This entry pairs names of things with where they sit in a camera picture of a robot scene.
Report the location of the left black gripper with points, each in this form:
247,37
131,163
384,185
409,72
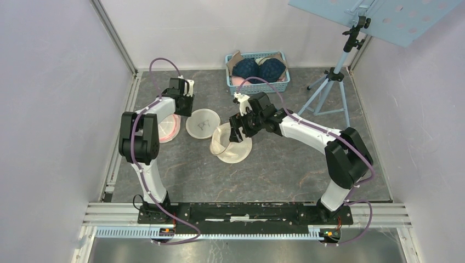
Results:
188,112

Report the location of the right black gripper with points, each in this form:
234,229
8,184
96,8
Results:
237,121

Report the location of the white round tub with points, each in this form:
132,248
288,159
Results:
205,124

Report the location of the white mesh laundry bag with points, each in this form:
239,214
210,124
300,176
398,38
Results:
169,128

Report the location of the navy blue lace bra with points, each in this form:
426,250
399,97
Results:
271,70

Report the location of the beige padded bra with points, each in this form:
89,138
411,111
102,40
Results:
237,56

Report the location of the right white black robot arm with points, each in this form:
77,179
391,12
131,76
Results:
347,157

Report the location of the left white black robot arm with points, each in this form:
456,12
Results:
139,144

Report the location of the pink cloth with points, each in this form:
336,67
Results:
237,81

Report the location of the blue plastic basket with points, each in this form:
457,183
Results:
258,84

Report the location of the blue tripod stand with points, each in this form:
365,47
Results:
334,75

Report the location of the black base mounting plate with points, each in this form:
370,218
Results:
253,217

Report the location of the light blue perforated board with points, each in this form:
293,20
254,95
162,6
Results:
395,21

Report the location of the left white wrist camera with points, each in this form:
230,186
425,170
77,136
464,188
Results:
188,89

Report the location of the light blue cable rail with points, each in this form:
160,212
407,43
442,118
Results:
157,233

